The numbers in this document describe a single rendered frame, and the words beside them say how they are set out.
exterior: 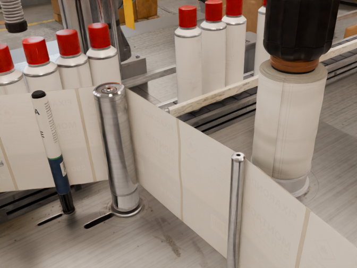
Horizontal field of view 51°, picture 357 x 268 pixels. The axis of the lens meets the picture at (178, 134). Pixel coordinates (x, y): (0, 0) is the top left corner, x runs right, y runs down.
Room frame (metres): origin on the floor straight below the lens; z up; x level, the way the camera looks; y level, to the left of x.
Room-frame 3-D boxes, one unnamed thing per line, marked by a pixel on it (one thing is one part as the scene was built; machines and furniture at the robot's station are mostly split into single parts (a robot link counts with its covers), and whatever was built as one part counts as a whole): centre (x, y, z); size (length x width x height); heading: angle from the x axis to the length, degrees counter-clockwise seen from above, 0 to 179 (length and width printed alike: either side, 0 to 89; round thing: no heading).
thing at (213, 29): (0.73, -0.08, 0.98); 0.05 x 0.05 x 0.20
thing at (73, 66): (0.58, 0.17, 0.98); 0.05 x 0.05 x 0.20
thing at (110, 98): (0.40, 0.08, 0.97); 0.05 x 0.05 x 0.19
